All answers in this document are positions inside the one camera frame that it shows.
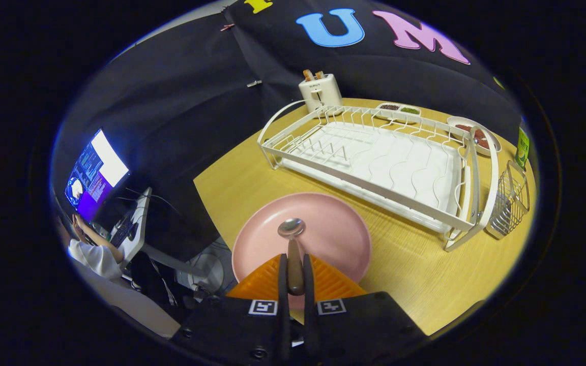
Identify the pile of green mung beans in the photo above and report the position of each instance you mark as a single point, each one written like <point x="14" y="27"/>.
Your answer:
<point x="410" y="110"/>

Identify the black backdrop cloth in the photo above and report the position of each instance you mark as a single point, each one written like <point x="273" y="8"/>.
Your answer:
<point x="196" y="101"/>

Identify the black keyboard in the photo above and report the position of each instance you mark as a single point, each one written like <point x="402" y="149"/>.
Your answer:
<point x="122" y="233"/>

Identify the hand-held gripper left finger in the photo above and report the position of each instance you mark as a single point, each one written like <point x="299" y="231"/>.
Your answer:
<point x="283" y="284"/>

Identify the pile of dark red beans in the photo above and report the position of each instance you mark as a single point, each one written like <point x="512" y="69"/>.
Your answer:
<point x="389" y="107"/>

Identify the lit computer monitor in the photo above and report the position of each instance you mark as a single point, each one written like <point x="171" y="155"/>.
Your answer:
<point x="94" y="173"/>

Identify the pink round plate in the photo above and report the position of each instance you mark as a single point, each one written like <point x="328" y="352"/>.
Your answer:
<point x="333" y="229"/>

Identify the white divided dish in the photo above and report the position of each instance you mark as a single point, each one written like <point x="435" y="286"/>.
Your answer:
<point x="399" y="116"/>

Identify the green label plastic bottle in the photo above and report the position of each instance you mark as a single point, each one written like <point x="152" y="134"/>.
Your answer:
<point x="522" y="147"/>

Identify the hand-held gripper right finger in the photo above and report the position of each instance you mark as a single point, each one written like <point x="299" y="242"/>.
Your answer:
<point x="309" y="284"/>

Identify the white oval plate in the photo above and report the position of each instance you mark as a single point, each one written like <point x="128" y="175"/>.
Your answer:
<point x="458" y="121"/>

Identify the red cloth clip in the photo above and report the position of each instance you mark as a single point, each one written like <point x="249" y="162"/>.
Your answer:
<point x="227" y="27"/>

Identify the white toaster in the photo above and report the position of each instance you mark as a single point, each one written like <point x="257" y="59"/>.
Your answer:
<point x="321" y="94"/>

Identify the red meat slice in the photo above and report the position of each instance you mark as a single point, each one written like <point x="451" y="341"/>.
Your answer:
<point x="463" y="128"/>
<point x="481" y="138"/>

